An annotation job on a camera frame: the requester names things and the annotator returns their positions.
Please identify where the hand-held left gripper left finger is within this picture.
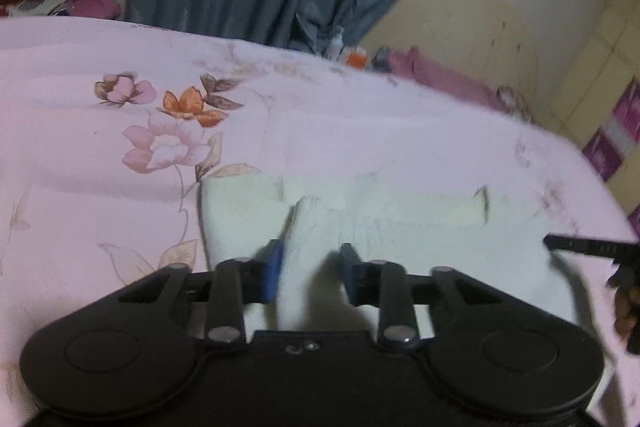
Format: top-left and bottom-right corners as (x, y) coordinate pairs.
(117, 239), (286, 348)

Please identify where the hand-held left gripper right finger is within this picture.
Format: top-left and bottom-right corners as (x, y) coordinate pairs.
(339, 243), (507, 352)

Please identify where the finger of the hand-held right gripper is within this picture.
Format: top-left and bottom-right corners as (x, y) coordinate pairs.
(544, 233), (640, 265)

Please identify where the white towel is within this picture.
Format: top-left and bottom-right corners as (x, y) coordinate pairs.
(197, 174), (584, 348)

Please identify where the person's right hand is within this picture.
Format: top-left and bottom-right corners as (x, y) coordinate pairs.
(614, 288), (640, 355)

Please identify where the cream wardrobe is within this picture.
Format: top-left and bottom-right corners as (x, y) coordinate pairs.
(542, 0), (640, 229)

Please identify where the pink floral bedsheet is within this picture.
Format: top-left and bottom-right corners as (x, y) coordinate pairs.
(0, 14), (640, 427)

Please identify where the pink pillow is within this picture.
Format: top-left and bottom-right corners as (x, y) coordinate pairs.
(387, 47), (507, 110)

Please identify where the small white bottle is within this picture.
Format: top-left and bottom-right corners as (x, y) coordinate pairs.
(327, 27), (346, 58)

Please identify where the pink cloth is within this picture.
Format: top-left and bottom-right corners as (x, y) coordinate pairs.
(65, 0), (124, 20)

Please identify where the patterned bedding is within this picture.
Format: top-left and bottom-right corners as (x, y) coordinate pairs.
(0, 0), (69, 18)

